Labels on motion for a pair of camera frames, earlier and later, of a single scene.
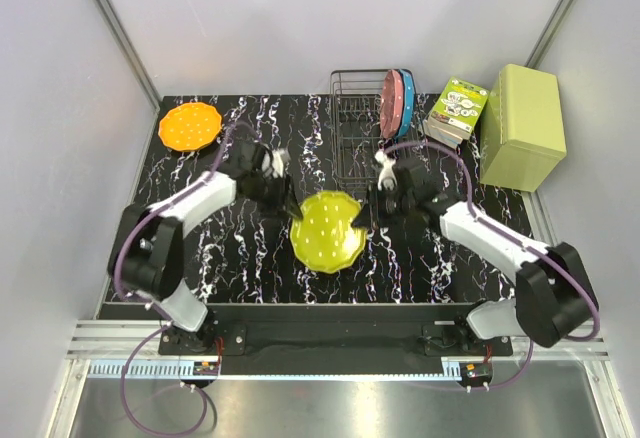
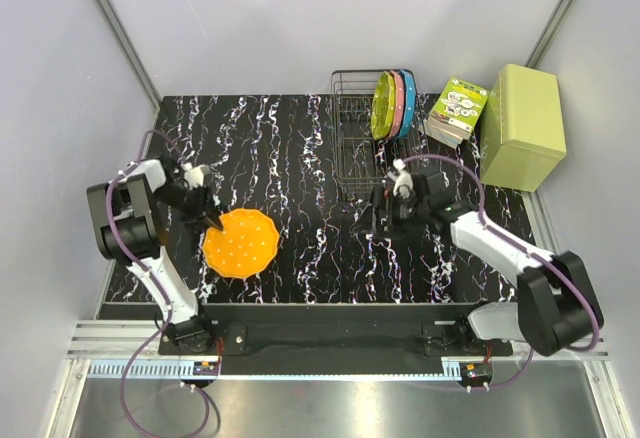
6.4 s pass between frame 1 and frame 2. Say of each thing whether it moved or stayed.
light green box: stayed
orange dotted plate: moved
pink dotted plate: stayed
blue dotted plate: stayed
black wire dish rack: stayed
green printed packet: stayed
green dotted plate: moved
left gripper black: moved
